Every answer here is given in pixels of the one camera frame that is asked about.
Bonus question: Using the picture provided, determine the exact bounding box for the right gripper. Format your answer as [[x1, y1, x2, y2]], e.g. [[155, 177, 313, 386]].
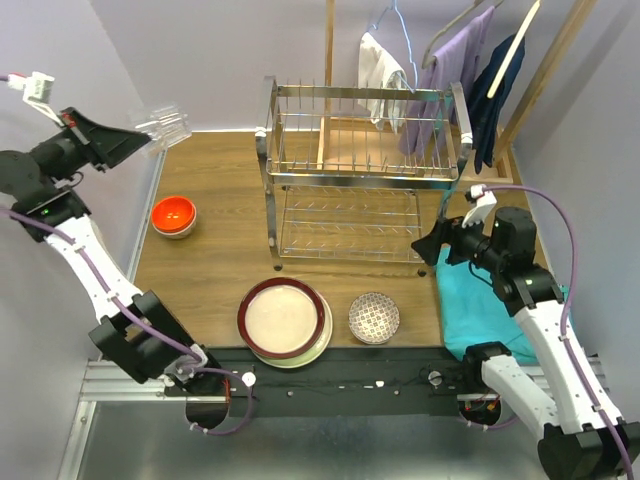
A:
[[410, 208, 505, 273]]

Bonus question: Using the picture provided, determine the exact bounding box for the clear plastic cup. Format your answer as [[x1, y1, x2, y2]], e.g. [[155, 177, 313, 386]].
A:
[[129, 103, 192, 158]]

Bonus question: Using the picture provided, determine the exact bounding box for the metal two-tier dish rack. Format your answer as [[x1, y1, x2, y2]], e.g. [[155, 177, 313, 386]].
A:
[[255, 76, 472, 270]]

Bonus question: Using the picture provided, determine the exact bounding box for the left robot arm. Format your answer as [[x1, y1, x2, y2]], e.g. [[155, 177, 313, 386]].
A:
[[1, 107, 228, 395]]

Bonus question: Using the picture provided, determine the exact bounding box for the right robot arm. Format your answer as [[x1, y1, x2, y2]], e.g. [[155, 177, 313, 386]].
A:
[[411, 207, 639, 479]]

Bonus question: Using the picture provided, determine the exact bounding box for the wooden clothes rack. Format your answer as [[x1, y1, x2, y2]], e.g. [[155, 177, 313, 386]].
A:
[[316, 1, 597, 183]]

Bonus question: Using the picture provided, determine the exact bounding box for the teal cloth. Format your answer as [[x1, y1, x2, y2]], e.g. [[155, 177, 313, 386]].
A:
[[434, 247, 538, 365]]

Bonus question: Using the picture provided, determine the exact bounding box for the patterned small bowl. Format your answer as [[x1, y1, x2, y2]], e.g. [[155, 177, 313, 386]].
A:
[[348, 292, 400, 345]]

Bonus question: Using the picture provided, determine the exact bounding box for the orange bowl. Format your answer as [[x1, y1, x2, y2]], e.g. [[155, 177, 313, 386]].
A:
[[151, 195, 197, 239]]

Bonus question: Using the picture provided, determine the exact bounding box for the pale green plate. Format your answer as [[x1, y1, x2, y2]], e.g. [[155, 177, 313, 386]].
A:
[[254, 294, 333, 369]]

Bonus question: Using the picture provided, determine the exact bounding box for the navy blue garment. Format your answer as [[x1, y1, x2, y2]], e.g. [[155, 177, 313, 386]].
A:
[[467, 35, 525, 174]]

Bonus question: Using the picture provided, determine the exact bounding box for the red rimmed white plate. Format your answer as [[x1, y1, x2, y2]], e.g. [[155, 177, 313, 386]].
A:
[[237, 277, 327, 359]]

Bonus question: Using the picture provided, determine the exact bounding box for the white cloth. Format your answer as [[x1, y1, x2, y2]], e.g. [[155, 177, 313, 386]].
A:
[[357, 33, 407, 134]]

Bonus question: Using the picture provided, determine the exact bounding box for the wooden hanger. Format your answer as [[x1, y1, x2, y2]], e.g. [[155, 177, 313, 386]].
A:
[[486, 0, 542, 99]]

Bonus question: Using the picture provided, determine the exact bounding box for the lavender towel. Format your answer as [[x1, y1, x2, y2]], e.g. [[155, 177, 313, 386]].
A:
[[398, 6, 497, 155]]

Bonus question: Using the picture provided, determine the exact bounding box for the grey hanger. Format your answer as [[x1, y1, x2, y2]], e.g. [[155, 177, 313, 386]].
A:
[[421, 0, 506, 70]]

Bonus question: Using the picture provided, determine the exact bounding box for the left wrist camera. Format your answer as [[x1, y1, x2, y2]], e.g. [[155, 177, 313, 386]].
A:
[[6, 71, 62, 125]]

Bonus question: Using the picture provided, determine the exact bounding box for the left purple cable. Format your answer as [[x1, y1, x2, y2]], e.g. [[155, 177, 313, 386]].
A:
[[0, 73, 257, 437]]

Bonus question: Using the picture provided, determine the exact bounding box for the purple cable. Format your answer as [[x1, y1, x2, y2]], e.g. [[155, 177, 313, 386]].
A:
[[464, 184, 636, 480], [0, 73, 257, 437]]

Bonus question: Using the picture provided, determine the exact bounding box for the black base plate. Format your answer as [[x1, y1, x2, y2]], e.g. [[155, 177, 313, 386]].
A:
[[164, 344, 506, 420]]

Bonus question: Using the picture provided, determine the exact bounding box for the blue wire hanger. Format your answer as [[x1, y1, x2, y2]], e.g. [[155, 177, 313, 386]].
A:
[[367, 0, 419, 96]]

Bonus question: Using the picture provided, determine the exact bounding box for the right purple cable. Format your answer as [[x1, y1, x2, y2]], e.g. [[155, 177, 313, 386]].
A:
[[464, 184, 636, 480]]

